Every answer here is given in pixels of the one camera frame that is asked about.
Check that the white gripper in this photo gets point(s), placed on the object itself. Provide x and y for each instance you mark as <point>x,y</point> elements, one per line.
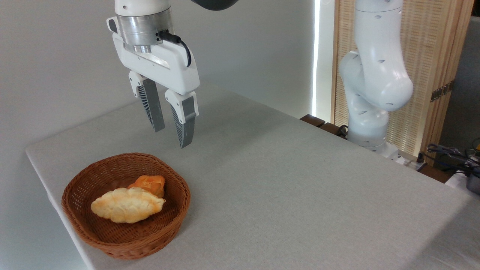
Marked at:
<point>176,71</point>

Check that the pale long croissant bread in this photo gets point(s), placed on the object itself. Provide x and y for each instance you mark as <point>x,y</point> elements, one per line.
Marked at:
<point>125,206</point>

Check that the small orange bread roll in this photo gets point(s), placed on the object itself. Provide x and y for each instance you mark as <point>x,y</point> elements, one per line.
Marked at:
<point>150,183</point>

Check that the brown woven wicker basket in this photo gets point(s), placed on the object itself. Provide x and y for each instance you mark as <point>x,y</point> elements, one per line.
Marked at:
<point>112,240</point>

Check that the grey tablecloth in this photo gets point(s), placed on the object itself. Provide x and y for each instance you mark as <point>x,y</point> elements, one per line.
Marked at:
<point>281,195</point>

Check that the wooden slatted folding screen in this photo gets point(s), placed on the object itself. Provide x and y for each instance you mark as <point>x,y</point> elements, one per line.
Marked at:
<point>427,56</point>

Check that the dark metal screen hinge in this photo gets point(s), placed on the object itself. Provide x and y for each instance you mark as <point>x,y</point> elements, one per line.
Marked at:
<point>442,90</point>

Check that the grey metal box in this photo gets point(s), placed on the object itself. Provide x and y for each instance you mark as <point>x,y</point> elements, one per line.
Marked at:
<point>474,182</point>

